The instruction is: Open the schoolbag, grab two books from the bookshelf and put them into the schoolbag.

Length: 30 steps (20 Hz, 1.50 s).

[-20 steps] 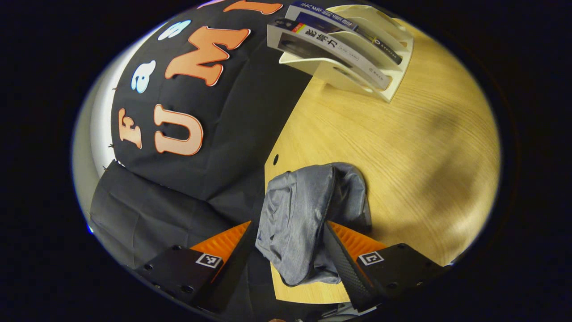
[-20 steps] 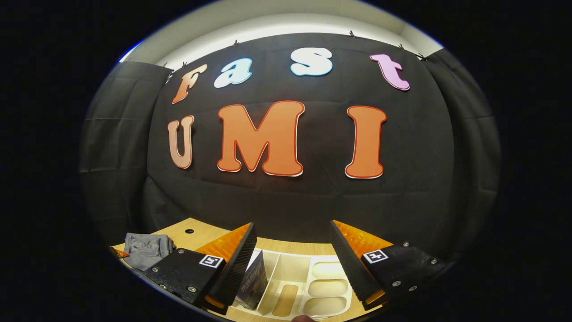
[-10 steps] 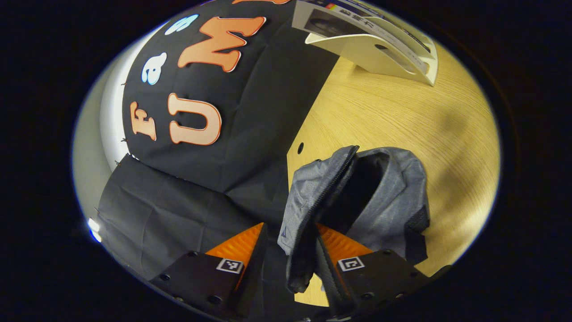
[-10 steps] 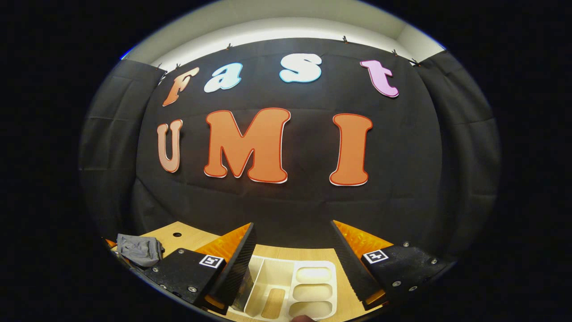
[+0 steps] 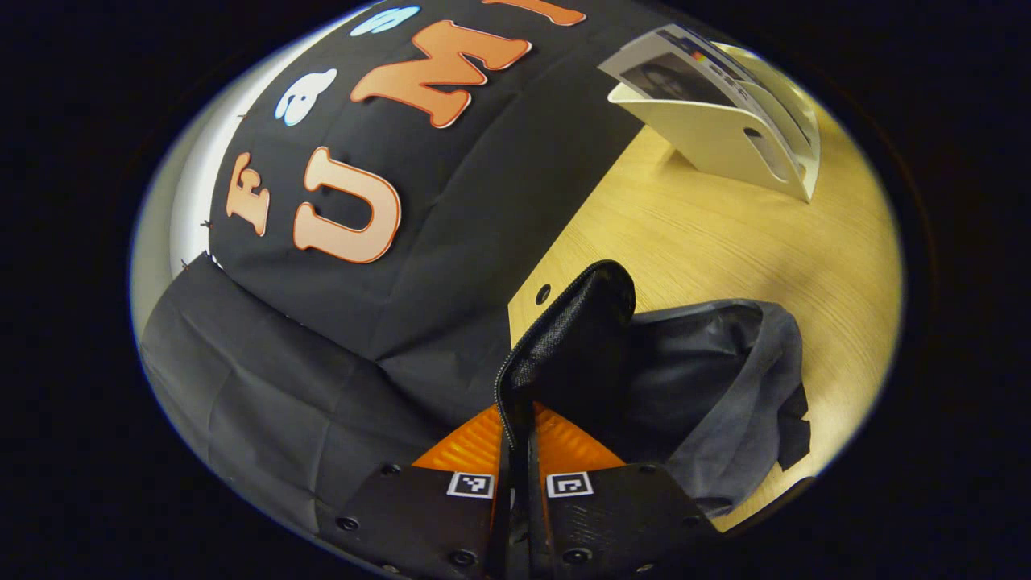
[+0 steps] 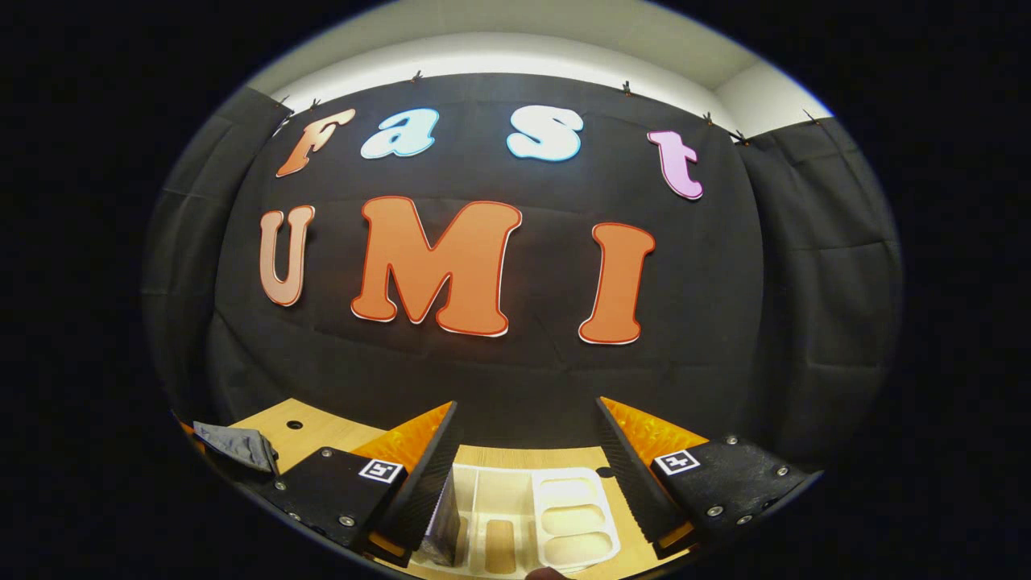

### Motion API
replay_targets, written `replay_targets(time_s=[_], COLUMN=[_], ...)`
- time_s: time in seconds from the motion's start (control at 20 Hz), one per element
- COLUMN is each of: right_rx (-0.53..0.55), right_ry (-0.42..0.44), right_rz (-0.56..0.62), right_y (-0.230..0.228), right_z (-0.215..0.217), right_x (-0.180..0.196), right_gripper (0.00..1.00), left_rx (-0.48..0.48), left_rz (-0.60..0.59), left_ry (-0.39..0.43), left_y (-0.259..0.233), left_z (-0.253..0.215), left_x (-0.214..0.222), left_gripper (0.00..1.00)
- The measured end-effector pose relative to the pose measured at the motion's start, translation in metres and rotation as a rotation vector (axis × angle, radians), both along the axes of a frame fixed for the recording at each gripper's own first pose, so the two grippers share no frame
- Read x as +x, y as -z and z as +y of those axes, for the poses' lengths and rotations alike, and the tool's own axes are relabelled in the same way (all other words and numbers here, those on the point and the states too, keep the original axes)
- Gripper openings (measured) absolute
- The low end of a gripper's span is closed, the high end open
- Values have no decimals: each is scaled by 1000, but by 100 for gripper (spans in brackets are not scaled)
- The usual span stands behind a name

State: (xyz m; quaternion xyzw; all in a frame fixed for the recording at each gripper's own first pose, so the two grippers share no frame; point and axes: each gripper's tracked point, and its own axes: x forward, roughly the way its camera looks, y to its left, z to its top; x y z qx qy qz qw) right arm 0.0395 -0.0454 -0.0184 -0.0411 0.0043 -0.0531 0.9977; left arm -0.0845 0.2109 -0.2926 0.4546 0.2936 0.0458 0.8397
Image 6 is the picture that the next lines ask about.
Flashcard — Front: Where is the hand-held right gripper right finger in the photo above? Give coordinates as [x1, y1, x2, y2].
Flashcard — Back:
[594, 395, 824, 561]

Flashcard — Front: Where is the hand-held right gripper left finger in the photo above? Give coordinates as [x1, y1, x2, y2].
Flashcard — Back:
[256, 400, 458, 569]

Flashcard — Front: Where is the purple cover book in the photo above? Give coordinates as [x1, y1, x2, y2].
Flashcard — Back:
[415, 471, 466, 566]

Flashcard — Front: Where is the white bookshelf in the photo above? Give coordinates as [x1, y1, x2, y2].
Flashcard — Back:
[411, 463, 623, 574]

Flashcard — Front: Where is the grey schoolbag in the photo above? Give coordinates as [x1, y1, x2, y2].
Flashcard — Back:
[192, 420, 281, 476]

